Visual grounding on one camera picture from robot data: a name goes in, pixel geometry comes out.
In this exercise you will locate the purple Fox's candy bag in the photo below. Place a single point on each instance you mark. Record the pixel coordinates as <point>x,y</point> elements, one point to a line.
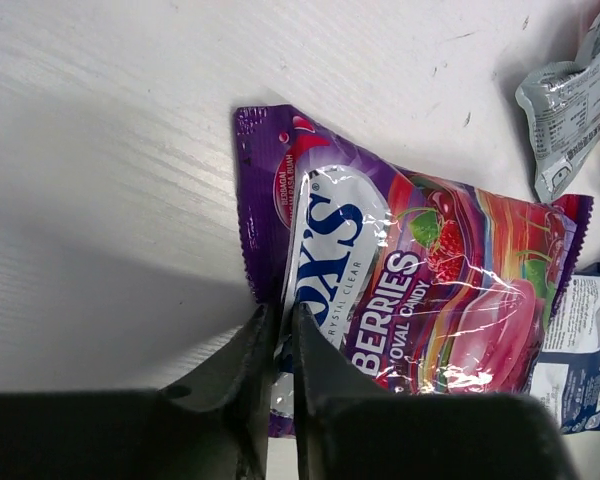
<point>424,284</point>

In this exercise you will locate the silver snack packet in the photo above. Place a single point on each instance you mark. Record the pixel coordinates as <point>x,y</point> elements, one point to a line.
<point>562,105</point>

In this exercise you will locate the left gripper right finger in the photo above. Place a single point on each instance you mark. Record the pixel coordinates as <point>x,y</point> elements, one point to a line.
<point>347,427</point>

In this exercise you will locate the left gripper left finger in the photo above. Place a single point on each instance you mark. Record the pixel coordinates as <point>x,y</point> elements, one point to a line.
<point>210,424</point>

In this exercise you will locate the blue Burts chips bag back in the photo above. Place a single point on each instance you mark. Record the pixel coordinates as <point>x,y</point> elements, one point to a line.
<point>566,375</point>

